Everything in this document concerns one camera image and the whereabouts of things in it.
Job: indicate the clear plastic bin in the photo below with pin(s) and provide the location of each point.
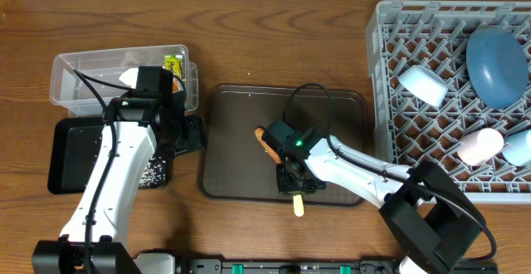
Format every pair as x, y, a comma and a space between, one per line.
106, 66

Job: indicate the dark blue plate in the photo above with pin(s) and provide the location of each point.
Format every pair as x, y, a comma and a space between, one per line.
497, 67

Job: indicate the black plastic bin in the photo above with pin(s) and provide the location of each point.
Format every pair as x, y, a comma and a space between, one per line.
75, 149

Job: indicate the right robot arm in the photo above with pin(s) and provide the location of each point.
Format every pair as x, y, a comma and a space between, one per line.
432, 220

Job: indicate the white tissue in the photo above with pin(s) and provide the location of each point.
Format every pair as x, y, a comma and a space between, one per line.
129, 77

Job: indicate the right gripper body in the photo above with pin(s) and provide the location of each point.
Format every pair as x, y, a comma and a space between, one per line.
294, 181

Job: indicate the orange carrot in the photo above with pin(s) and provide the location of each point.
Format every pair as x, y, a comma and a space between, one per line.
259, 132

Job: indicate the pile of white rice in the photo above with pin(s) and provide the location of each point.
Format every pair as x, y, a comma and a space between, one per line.
154, 174

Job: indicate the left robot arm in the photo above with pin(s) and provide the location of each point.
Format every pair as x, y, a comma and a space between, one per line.
147, 121

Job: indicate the yellow green snack wrapper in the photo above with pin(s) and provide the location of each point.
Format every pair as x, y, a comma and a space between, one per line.
174, 63

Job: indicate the brown serving tray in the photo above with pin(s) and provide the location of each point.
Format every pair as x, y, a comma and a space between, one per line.
236, 167

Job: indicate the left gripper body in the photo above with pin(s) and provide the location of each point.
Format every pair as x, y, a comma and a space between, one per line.
189, 136

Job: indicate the light blue rice bowl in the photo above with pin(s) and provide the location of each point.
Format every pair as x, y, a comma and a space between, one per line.
424, 84

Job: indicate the cream plastic spoon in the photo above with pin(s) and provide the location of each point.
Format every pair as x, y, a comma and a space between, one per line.
298, 205

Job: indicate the light blue cup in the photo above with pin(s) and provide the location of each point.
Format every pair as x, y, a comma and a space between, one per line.
517, 151

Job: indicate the pink white cup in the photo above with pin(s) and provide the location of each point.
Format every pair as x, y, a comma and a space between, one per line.
476, 148

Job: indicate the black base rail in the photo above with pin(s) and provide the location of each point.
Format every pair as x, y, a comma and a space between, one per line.
290, 267

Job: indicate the grey dishwasher rack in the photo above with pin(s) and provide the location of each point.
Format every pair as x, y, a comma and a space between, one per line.
402, 34

